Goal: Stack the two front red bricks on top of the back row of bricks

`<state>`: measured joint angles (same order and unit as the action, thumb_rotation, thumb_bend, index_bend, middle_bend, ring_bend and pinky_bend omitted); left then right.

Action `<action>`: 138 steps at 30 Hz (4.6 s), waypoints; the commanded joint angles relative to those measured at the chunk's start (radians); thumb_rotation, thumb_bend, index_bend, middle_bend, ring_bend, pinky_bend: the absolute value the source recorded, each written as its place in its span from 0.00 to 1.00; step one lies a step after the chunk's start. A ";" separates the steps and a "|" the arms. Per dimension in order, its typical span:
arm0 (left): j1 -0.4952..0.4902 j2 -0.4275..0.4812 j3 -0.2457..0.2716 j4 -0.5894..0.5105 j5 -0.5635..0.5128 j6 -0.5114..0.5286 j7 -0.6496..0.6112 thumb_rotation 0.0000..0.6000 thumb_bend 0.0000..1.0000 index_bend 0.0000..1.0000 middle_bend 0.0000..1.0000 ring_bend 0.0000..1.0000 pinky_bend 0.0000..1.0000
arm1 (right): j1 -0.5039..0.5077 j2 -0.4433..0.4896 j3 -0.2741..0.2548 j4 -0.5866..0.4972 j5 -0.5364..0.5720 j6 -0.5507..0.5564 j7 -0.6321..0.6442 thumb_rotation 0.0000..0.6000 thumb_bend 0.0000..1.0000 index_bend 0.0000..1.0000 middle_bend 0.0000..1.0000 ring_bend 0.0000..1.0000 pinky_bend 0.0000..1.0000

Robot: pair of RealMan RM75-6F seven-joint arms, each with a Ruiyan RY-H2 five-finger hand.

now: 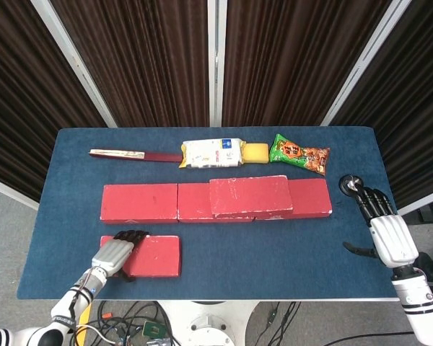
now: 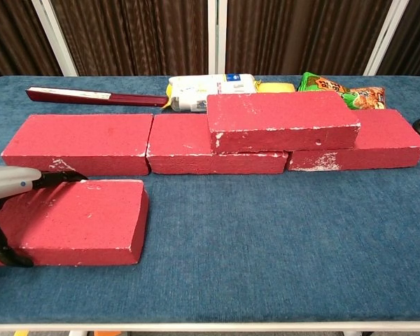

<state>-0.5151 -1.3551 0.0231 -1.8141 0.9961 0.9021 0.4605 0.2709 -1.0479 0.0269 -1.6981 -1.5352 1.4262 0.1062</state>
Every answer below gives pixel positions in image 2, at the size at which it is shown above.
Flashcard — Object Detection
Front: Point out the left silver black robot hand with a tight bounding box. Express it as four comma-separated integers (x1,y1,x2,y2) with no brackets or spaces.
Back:
0,166,89,269

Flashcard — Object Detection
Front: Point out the red brick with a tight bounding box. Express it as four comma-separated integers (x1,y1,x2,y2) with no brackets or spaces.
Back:
287,108,420,172
1,113,154,177
0,178,150,267
146,113,290,175
206,91,361,155

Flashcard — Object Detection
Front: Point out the dark red folded fan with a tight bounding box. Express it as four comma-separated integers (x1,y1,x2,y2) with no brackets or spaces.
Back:
25,86,170,108

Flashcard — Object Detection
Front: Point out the white plastic wrapped packet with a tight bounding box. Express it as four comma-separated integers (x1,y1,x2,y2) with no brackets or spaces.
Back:
166,73,260,113

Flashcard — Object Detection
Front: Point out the blue felt table cover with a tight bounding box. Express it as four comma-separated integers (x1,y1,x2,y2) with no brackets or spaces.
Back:
0,75,420,325

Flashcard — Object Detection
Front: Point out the yellow sponge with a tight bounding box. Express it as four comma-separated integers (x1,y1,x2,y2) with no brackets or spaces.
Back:
257,82,297,94

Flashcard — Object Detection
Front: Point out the green orange snack bag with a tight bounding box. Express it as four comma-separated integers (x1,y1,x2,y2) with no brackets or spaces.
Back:
296,71,386,111

